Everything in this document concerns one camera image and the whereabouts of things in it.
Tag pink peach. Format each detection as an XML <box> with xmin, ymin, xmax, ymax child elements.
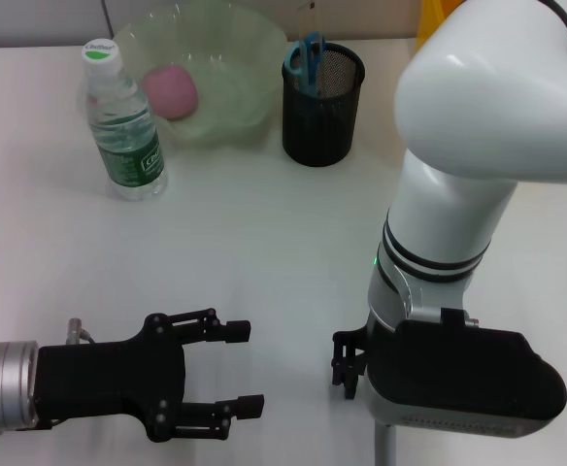
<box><xmin>141</xmin><ymin>65</ymin><xmax>200</xmax><ymax>121</ymax></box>

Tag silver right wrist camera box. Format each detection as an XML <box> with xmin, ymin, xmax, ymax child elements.
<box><xmin>364</xmin><ymin>306</ymin><xmax>567</xmax><ymax>441</ymax></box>

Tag translucent green fruit bowl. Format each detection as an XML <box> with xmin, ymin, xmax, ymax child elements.
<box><xmin>113</xmin><ymin>2</ymin><xmax>288</xmax><ymax>147</ymax></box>

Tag black mesh pen holder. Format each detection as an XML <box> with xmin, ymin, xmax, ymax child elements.
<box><xmin>282</xmin><ymin>42</ymin><xmax>366</xmax><ymax>168</ymax></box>

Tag blue capped scissors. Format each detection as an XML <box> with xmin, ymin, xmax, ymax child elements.
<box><xmin>283</xmin><ymin>31</ymin><xmax>327</xmax><ymax>98</ymax></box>

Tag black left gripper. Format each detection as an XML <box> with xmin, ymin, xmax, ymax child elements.
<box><xmin>33</xmin><ymin>307</ymin><xmax>266</xmax><ymax>444</ymax></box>

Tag yellow plastic bin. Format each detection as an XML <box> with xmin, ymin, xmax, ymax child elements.
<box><xmin>417</xmin><ymin>0</ymin><xmax>567</xmax><ymax>69</ymax></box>

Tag grey clear pen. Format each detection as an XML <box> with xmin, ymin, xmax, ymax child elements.
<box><xmin>374</xmin><ymin>421</ymin><xmax>397</xmax><ymax>466</ymax></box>

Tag clear green-label water bottle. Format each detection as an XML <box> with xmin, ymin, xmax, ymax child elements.
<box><xmin>80</xmin><ymin>39</ymin><xmax>169</xmax><ymax>203</ymax></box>

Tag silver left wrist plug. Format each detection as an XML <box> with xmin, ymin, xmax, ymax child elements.
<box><xmin>66</xmin><ymin>316</ymin><xmax>96</xmax><ymax>346</ymax></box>

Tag transparent plastic ruler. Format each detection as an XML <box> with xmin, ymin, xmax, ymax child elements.
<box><xmin>298</xmin><ymin>0</ymin><xmax>323</xmax><ymax>96</ymax></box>

